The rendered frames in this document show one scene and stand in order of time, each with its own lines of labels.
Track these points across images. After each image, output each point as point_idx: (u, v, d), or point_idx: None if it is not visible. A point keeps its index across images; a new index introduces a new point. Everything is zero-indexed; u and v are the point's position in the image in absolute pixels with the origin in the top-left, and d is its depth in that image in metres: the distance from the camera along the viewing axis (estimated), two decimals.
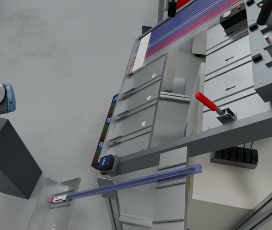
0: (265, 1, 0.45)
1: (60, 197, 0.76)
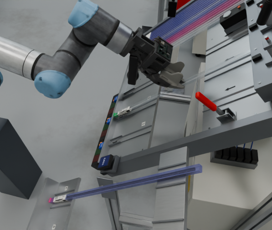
0: (265, 1, 0.45)
1: (60, 197, 0.76)
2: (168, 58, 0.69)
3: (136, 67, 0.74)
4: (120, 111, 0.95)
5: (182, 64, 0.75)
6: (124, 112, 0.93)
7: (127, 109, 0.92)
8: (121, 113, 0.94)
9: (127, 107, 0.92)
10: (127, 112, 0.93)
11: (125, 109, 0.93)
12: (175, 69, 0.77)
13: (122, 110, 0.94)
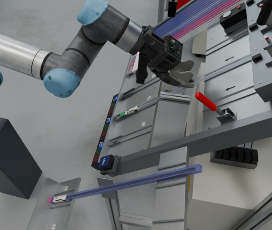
0: (265, 1, 0.45)
1: (60, 197, 0.76)
2: (178, 57, 0.68)
3: (146, 65, 0.73)
4: (127, 110, 0.94)
5: (192, 63, 0.74)
6: (131, 112, 0.92)
7: (135, 108, 0.91)
8: (128, 112, 0.93)
9: (135, 107, 0.91)
10: (134, 111, 0.92)
11: (132, 109, 0.92)
12: (184, 68, 0.76)
13: (129, 110, 0.93)
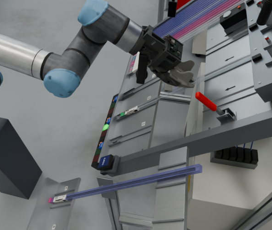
0: (265, 1, 0.45)
1: (60, 197, 0.76)
2: (178, 57, 0.68)
3: (146, 65, 0.72)
4: (127, 110, 0.94)
5: (192, 63, 0.74)
6: (131, 112, 0.92)
7: (135, 108, 0.91)
8: (128, 113, 0.93)
9: (135, 107, 0.91)
10: (134, 111, 0.92)
11: (133, 109, 0.92)
12: (184, 68, 0.76)
13: (129, 110, 0.93)
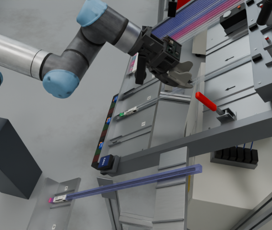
0: (265, 1, 0.45)
1: (60, 197, 0.76)
2: (177, 57, 0.68)
3: (145, 66, 0.73)
4: (126, 111, 0.94)
5: (191, 64, 0.74)
6: (130, 112, 0.93)
7: (134, 109, 0.91)
8: (127, 113, 0.93)
9: (134, 107, 0.92)
10: (133, 112, 0.92)
11: (131, 109, 0.92)
12: (183, 69, 0.76)
13: (128, 110, 0.94)
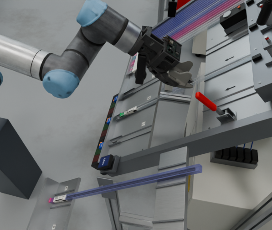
0: (265, 1, 0.45)
1: (60, 197, 0.76)
2: (177, 57, 0.68)
3: (145, 66, 0.73)
4: (126, 111, 0.94)
5: (191, 63, 0.74)
6: (130, 112, 0.93)
7: (134, 109, 0.91)
8: (127, 113, 0.93)
9: (134, 107, 0.92)
10: (133, 112, 0.92)
11: (132, 109, 0.92)
12: (183, 68, 0.76)
13: (128, 110, 0.94)
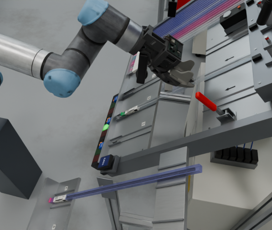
0: (265, 1, 0.45)
1: (60, 197, 0.76)
2: (178, 56, 0.68)
3: (146, 65, 0.73)
4: (127, 110, 0.94)
5: (192, 63, 0.74)
6: (131, 112, 0.92)
7: (135, 108, 0.91)
8: (128, 112, 0.93)
9: (135, 106, 0.91)
10: (134, 111, 0.92)
11: (133, 109, 0.92)
12: (184, 68, 0.76)
13: (129, 109, 0.93)
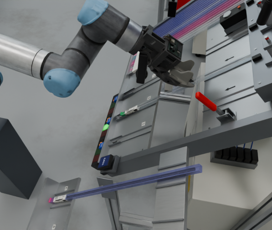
0: (265, 1, 0.45)
1: (60, 197, 0.76)
2: (178, 56, 0.68)
3: (146, 65, 0.72)
4: (127, 110, 0.94)
5: (192, 62, 0.74)
6: (131, 111, 0.92)
7: (135, 108, 0.91)
8: (128, 112, 0.93)
9: (135, 106, 0.91)
10: (134, 111, 0.92)
11: (132, 108, 0.92)
12: (184, 68, 0.76)
13: (129, 109, 0.93)
